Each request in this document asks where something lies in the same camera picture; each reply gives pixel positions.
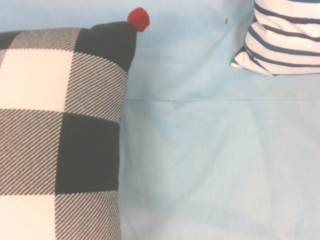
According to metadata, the white navy striped pillow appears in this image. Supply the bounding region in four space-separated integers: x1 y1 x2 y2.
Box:
230 0 320 77

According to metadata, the light blue sofa cover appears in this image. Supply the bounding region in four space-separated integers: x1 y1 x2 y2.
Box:
0 0 320 240

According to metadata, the black white checkered pillow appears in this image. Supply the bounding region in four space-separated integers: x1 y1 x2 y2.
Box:
0 7 151 240

